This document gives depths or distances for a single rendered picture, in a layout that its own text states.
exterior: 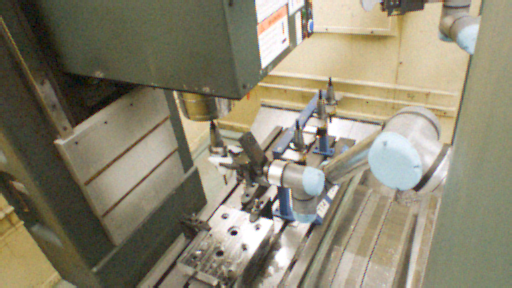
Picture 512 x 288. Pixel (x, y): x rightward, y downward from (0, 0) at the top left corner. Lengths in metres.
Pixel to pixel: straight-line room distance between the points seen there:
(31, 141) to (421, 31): 1.59
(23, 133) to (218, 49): 0.71
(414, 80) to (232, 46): 1.29
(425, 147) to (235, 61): 0.43
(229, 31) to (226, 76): 0.10
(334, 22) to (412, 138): 1.19
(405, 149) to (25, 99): 1.04
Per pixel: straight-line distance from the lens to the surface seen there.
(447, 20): 1.26
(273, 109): 2.30
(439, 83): 1.95
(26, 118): 1.29
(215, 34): 0.81
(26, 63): 1.23
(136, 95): 1.47
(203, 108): 1.01
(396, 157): 0.80
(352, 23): 1.91
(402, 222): 1.78
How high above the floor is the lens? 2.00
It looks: 35 degrees down
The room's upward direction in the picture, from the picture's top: 9 degrees counter-clockwise
